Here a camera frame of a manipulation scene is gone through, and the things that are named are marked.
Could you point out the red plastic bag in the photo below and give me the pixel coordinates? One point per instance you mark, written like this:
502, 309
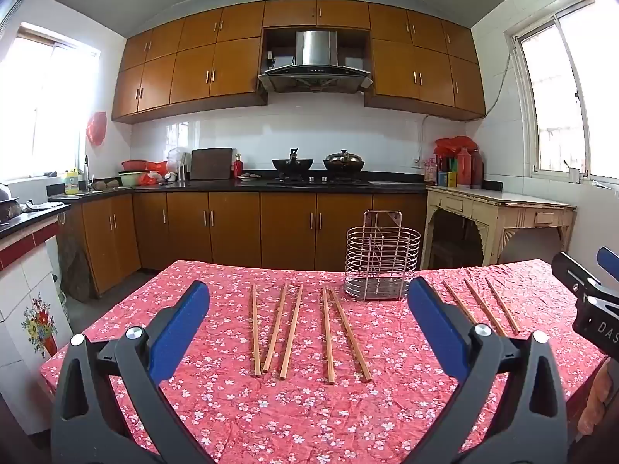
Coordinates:
154, 169
454, 144
96, 128

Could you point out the metal utensil cup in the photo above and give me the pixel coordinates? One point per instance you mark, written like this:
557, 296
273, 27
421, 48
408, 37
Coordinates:
182, 174

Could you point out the red thermos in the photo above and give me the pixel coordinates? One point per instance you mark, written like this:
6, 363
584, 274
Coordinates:
477, 169
464, 169

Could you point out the white plastic bag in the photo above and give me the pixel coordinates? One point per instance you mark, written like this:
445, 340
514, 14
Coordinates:
175, 157

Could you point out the red basin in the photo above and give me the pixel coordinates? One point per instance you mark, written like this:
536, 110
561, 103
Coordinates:
133, 164

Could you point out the black kitchen countertop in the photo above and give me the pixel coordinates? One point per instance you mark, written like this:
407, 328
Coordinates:
217, 185

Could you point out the red bottle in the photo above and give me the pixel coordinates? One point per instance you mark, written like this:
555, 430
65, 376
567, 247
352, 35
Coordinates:
238, 167

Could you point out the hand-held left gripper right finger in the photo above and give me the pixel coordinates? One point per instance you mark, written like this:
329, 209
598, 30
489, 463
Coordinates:
435, 328

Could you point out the red floral tablecloth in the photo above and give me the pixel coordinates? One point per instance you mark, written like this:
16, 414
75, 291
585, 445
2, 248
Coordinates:
242, 420

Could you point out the pink bottle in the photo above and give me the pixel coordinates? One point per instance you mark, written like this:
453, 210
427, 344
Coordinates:
430, 173

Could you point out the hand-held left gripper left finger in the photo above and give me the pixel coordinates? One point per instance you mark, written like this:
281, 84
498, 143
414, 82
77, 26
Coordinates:
179, 328

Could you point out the person's right hand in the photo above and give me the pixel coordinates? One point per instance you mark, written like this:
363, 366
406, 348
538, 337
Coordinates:
592, 406

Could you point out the bright glass window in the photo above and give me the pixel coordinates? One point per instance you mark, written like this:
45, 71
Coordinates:
48, 106

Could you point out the dark pot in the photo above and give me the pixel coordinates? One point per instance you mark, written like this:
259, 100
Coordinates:
9, 208

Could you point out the wooden base cabinets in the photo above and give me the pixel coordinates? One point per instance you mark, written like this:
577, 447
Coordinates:
232, 232

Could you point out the black gas stove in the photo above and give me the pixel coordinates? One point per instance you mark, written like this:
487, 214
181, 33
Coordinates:
319, 181

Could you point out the green basin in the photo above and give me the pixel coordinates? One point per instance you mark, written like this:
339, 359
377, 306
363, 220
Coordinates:
130, 179

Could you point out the pan with metal lid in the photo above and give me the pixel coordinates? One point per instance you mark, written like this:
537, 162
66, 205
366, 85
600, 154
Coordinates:
344, 159

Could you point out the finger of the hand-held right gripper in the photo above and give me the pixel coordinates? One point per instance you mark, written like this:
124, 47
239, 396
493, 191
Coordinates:
570, 273
610, 258

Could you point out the steel range hood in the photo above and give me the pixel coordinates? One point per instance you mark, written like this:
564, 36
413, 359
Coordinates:
314, 48

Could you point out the metal faucet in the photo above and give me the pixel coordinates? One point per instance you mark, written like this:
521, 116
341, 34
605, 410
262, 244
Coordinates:
87, 169

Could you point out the tiled counter with flower decal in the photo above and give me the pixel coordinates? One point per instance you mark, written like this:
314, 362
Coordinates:
29, 299

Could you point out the dark cutting board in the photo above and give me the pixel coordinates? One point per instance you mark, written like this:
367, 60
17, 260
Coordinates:
210, 164

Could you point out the black wok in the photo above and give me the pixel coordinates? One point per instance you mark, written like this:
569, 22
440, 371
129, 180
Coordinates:
292, 164

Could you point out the yellow detergent bottle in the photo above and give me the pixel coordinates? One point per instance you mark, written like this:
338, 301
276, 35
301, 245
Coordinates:
71, 183

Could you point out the yellow seasoning box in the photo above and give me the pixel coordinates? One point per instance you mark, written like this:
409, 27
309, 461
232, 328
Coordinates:
447, 176

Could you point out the small plate with food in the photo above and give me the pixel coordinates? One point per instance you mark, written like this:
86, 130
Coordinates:
249, 177

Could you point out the cream wooden side table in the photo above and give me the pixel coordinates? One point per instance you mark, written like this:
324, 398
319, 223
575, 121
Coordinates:
503, 203

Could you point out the white-framed sliding window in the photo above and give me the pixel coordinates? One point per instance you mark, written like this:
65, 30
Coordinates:
556, 96

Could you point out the wooden wall cabinets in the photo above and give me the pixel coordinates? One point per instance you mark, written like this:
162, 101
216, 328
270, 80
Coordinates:
193, 72

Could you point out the white bucket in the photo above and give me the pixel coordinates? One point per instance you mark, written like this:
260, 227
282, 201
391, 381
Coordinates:
63, 307

